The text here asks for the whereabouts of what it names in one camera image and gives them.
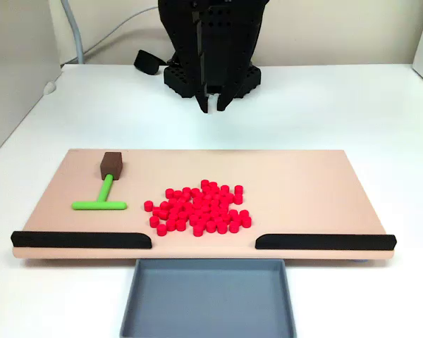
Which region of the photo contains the green tool with brown handle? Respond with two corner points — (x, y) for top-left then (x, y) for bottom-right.
(71, 151), (128, 212)

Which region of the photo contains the thick grey hose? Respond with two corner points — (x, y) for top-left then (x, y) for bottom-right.
(60, 0), (85, 65)

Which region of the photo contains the beige flat board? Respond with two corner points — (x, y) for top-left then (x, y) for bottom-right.
(11, 148), (398, 263)

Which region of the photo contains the grey partition panel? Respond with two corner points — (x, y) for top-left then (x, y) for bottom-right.
(0, 0), (63, 165)

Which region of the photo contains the thin white cable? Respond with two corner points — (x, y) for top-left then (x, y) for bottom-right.
(82, 4), (160, 58)

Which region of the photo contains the grey shallow tray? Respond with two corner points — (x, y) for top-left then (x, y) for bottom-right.
(119, 258), (299, 338)

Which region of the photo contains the black foam rail strip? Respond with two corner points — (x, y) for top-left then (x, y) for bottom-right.
(254, 232), (398, 251)
(10, 230), (153, 251)

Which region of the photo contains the black clamp knob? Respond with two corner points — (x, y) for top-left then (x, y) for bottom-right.
(133, 49), (167, 76)

